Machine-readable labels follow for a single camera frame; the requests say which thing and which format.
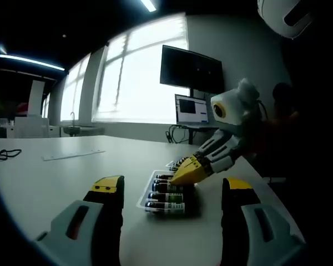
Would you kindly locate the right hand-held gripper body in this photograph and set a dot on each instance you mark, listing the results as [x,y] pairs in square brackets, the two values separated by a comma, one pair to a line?
[233,110]

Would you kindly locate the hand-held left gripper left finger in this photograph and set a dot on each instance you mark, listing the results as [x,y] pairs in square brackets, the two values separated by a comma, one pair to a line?
[100,221]

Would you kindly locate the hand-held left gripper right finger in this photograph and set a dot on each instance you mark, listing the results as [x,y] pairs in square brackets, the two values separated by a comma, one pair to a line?
[236,221]

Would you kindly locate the clear plastic box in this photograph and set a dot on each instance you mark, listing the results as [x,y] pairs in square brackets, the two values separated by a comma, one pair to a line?
[141,202]

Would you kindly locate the row of medicine bottles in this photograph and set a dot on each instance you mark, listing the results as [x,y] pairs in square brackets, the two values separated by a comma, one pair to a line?
[169,206]

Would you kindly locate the dark side desk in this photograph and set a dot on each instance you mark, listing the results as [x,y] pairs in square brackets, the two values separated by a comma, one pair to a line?
[202,126]

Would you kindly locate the open laptop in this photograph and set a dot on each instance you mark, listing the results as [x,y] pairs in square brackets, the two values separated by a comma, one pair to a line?
[191,110]

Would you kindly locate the clear plastic ruler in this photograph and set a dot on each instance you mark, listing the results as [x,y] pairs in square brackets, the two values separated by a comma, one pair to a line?
[72,155]

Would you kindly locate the person's dark shirt torso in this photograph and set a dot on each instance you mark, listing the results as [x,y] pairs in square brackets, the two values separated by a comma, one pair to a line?
[316,110]

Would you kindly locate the wide window with blinds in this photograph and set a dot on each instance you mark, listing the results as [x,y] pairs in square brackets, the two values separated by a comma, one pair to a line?
[144,83]

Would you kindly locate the sink with faucet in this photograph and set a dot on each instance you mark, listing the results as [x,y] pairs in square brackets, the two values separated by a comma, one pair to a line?
[83,130]

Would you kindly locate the white chest-worn device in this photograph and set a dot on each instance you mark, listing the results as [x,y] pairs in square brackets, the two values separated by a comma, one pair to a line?
[283,16]

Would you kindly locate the white office cabinets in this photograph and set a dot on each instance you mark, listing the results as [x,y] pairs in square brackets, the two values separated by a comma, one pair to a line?
[30,127]

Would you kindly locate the narrow window with blinds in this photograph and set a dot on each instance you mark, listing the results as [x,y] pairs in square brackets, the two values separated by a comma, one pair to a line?
[75,94]

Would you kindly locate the white column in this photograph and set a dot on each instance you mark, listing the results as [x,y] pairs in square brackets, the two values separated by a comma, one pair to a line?
[36,97]

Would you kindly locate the black wall monitor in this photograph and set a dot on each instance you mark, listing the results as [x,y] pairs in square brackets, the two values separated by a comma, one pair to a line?
[191,69]

